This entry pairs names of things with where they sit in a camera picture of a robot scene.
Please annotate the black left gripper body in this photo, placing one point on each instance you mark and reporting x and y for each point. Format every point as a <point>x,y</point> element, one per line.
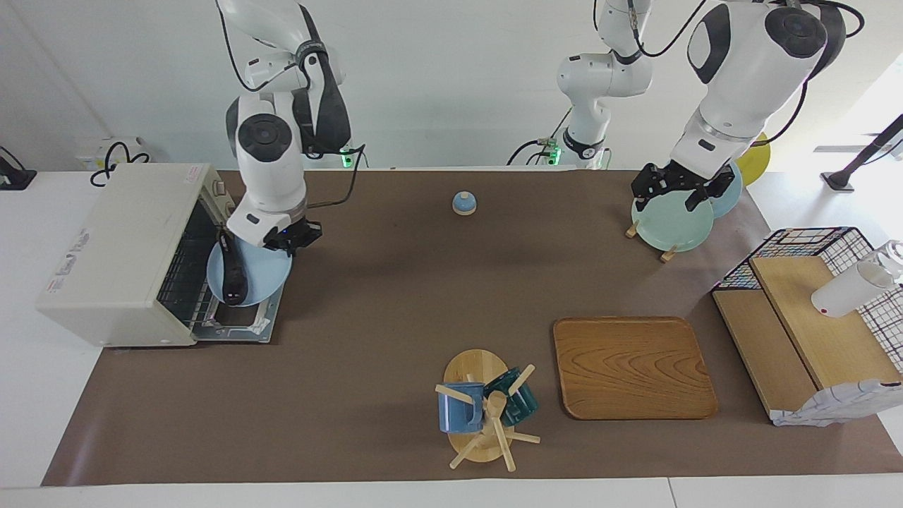
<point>688,180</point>

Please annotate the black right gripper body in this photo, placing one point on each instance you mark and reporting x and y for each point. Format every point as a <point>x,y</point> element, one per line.
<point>295,233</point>

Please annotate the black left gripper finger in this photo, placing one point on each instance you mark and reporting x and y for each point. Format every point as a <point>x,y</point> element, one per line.
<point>640,199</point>
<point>698,201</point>

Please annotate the pale blue ribbed plate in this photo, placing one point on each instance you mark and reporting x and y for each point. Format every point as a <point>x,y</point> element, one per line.
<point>268,271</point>

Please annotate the beige toaster oven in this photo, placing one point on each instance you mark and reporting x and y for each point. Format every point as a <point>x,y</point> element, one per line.
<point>113,247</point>

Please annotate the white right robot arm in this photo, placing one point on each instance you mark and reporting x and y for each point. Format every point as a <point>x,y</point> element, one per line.
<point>271,162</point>

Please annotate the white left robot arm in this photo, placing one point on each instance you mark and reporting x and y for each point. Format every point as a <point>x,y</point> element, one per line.
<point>748,70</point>

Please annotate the pale blue smooth plate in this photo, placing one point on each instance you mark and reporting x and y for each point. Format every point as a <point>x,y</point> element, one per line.
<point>730,201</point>

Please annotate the pale green plate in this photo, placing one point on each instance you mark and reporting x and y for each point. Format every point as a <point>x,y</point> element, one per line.
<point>670,226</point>

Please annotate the wooden plate rack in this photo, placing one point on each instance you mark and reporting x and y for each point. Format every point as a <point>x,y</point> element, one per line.
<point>668,255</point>

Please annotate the yellow plate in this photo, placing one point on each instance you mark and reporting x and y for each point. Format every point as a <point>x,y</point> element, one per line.
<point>758,159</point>

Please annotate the brown table mat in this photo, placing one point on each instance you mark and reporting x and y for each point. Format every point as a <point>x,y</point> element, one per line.
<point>395,296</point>

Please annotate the black stand base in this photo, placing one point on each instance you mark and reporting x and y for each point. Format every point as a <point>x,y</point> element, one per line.
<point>857,166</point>

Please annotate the rectangular wooden tray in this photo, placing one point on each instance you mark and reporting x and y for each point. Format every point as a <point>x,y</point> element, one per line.
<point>635,367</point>

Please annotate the small blue knobbed lid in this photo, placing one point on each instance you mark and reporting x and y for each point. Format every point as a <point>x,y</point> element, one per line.
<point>464,204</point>

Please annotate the white bottle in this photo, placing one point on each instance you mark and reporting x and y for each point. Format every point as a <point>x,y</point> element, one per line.
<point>850,293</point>

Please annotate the wooden step shelf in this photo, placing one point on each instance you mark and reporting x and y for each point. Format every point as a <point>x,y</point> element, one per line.
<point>832,346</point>

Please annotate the wooden mug tree stand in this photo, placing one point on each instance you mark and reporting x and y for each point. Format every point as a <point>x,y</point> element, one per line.
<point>474,367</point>

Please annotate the blue mug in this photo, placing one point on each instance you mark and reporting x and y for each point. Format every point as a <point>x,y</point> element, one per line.
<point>458,413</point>

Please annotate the dark green mug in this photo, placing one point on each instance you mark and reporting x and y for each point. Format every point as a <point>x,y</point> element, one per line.
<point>518,406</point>

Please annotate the white patterned cloth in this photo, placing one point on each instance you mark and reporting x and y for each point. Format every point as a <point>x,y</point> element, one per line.
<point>839,402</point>

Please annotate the black clamp block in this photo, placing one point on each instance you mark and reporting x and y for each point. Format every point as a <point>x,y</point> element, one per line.
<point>15,178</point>

